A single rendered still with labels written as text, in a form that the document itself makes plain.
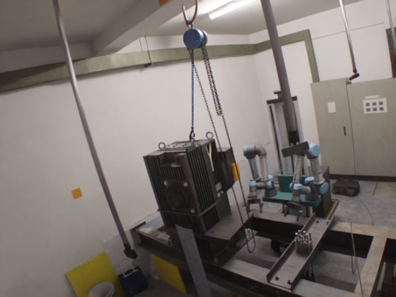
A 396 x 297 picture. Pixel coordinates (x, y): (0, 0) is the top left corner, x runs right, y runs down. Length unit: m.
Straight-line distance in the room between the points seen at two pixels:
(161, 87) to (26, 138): 1.77
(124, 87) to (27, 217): 1.76
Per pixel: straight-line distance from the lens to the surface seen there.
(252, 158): 2.80
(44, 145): 2.71
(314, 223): 2.55
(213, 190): 2.25
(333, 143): 4.65
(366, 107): 4.38
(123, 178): 3.08
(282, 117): 2.85
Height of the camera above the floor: 2.05
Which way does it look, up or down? 12 degrees down
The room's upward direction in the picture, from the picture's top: 14 degrees counter-clockwise
